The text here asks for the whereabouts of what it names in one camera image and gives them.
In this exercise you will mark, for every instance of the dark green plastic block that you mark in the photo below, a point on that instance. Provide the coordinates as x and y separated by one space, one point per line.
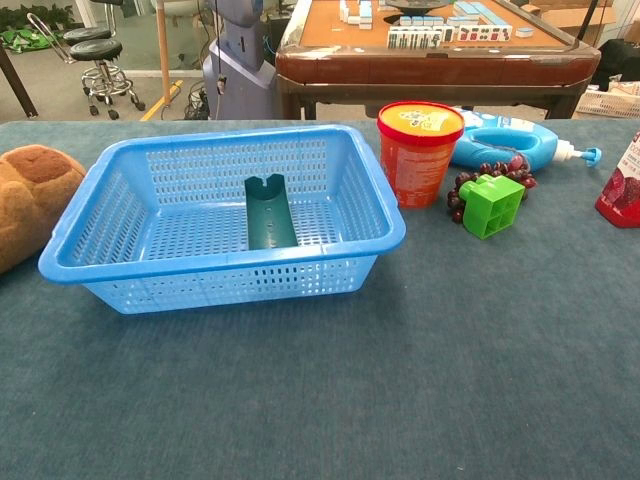
270 220

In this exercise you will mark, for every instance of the blue plastic perforated basket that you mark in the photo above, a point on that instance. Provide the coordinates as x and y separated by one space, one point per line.
150 295

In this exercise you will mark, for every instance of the orange cup with red lid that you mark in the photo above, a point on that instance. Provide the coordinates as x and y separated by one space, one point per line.
417 160

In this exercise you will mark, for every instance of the blue felt table cloth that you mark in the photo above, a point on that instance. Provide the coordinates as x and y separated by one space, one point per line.
320 390

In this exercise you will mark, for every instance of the dark red grape bunch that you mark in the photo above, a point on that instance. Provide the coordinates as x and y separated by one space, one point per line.
462 179

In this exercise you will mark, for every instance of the bright green building block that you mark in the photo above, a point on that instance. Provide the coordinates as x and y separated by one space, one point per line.
492 207

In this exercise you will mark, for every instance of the blue-grey machine base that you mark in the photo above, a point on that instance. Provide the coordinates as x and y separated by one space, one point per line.
240 80

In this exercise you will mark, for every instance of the brown mahjong table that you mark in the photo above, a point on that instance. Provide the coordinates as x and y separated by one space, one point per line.
425 70

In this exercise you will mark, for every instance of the blue cartoon detergent bottle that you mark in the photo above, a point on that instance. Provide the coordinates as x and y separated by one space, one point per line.
540 142

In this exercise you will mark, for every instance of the wooden pole stand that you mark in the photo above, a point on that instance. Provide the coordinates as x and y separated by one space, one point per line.
163 50

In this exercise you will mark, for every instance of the red-faced mahjong tile row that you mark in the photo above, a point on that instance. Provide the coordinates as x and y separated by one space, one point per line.
485 34

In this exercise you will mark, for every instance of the single blue-backed mahjong tile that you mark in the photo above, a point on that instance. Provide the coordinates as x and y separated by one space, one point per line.
524 32

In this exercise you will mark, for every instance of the black round swivel stool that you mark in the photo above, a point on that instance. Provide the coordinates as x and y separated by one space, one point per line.
97 50
85 34

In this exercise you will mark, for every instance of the brown capybara plush toy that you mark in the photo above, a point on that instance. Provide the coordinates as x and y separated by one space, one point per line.
30 200

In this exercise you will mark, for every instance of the red bottle with white cap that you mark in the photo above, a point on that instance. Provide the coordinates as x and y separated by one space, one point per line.
622 195

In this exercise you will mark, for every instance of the dark wooden table leg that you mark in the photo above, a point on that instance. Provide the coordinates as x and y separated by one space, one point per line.
17 85

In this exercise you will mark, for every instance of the black bag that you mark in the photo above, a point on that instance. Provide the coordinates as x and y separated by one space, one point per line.
620 62

